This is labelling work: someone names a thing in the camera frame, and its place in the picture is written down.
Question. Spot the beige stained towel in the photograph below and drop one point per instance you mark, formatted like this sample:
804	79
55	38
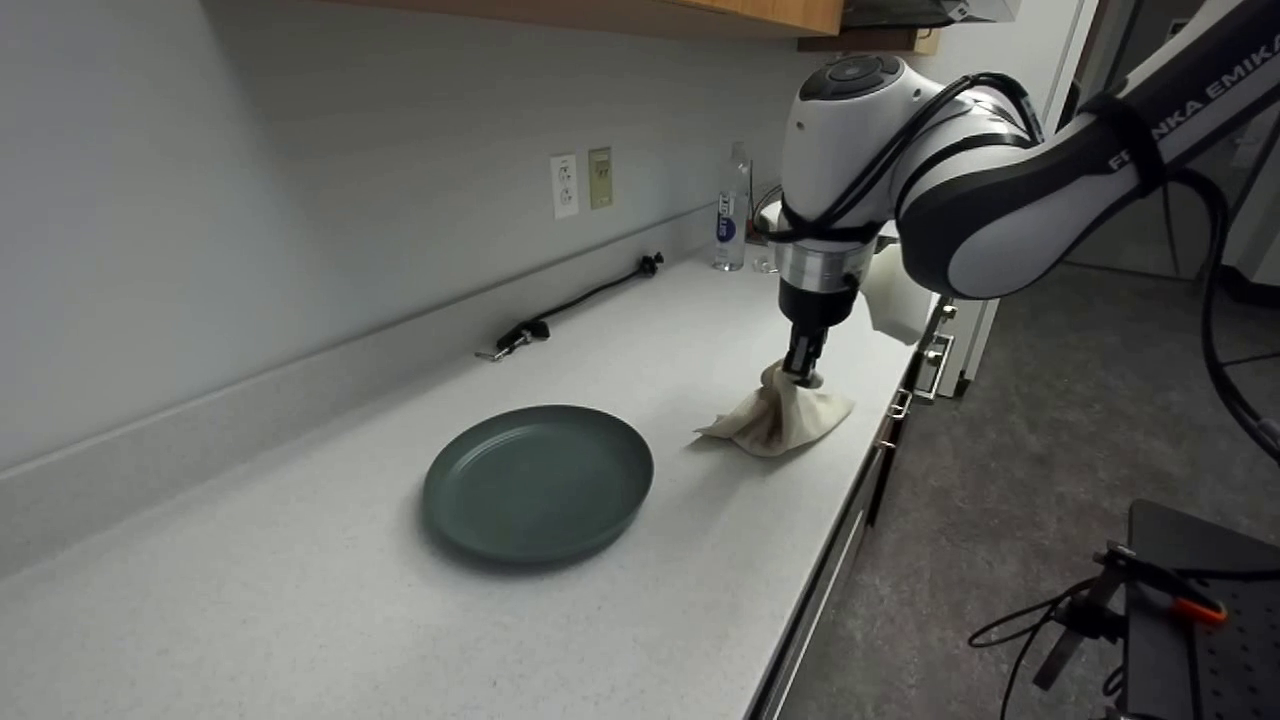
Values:
785	420

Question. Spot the black small tripod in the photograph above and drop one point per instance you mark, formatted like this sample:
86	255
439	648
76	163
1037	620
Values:
1075	625

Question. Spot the beige wall switch plate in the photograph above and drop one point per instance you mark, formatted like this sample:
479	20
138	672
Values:
603	176

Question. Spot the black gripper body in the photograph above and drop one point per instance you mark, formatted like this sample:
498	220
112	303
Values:
816	315

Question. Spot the dark green round plate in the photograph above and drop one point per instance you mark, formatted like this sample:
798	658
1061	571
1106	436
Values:
533	486

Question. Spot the black perforated table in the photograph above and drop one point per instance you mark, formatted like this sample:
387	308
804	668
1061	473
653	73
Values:
1202	643

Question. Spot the white wall outlet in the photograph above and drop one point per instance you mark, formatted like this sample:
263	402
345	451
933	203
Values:
567	184

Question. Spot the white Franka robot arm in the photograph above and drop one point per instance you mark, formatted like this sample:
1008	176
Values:
1013	184

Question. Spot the wooden wall cabinet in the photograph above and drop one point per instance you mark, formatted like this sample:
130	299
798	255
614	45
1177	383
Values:
665	10

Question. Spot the wooden base cabinet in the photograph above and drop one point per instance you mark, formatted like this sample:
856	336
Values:
843	546

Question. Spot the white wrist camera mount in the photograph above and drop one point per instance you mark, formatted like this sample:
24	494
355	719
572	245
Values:
901	299

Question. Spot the clear bottle blue label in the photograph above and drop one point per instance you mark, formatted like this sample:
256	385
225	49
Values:
731	220

